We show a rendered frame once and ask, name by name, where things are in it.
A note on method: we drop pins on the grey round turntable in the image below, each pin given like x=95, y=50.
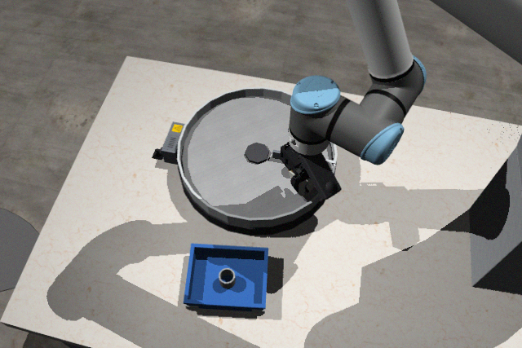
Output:
x=234, y=176

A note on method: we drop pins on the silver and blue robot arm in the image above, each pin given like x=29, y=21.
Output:
x=372, y=129

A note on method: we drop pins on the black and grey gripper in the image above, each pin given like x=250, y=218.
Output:
x=291, y=160

